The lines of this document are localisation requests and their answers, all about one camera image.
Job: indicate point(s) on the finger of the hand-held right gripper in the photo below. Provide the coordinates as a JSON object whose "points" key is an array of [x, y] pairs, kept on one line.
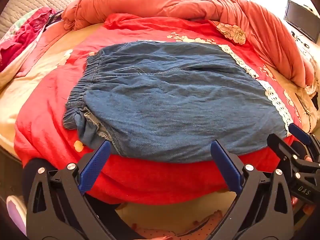
{"points": [[298, 133], [282, 147]]}

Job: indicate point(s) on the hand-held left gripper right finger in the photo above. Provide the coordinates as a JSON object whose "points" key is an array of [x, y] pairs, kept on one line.
{"points": [[225, 165]]}

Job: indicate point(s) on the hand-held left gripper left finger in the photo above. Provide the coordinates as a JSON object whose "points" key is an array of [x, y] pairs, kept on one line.
{"points": [[95, 165]]}

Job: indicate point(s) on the blue denim pants lace trim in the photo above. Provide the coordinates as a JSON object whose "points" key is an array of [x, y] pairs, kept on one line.
{"points": [[162, 100]]}

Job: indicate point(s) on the person's right hand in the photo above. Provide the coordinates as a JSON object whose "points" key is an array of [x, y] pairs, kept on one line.
{"points": [[295, 202]]}

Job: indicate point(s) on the red floral blanket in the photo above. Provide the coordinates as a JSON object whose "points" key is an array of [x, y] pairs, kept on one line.
{"points": [[150, 180]]}

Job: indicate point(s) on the person's black trouser leg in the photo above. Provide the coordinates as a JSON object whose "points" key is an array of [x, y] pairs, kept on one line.
{"points": [[32, 175]]}

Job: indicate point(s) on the white purple slipper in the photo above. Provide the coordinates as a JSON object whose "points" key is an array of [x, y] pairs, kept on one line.
{"points": [[15, 210]]}

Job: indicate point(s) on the black television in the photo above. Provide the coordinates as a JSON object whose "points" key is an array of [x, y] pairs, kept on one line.
{"points": [[300, 17]]}

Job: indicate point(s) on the pink floral pillow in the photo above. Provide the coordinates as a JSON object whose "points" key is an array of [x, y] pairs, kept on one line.
{"points": [[25, 35]]}

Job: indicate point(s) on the dark striped cloth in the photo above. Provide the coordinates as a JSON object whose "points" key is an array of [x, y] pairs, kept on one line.
{"points": [[55, 17]]}

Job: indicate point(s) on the pink quilt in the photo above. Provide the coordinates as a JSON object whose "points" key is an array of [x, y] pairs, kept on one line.
{"points": [[175, 0]]}

